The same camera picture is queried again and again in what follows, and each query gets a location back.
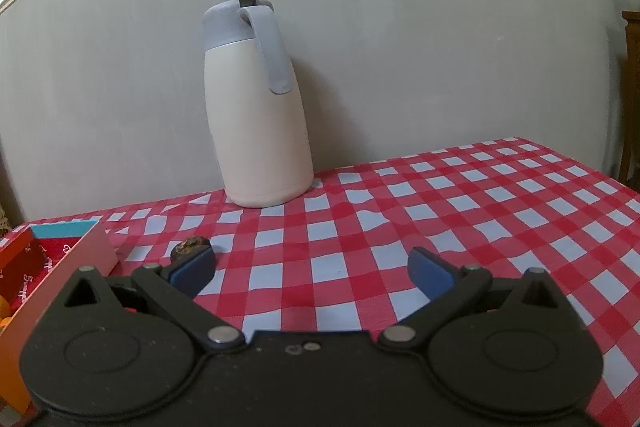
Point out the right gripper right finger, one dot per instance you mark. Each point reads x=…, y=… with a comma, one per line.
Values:
x=502, y=347

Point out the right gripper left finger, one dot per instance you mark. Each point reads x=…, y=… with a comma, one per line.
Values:
x=116, y=346

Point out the small orange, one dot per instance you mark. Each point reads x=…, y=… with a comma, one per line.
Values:
x=5, y=313

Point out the dark mangosteen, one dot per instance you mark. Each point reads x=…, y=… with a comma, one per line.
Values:
x=186, y=247

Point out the colourful cardboard box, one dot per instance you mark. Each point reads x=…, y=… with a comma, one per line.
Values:
x=36, y=261

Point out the red white checkered tablecloth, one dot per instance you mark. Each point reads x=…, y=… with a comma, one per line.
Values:
x=312, y=283

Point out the wooden side stand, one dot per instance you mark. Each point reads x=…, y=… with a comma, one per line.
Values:
x=628, y=173

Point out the cream grey thermos jug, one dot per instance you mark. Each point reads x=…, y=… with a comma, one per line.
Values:
x=254, y=108

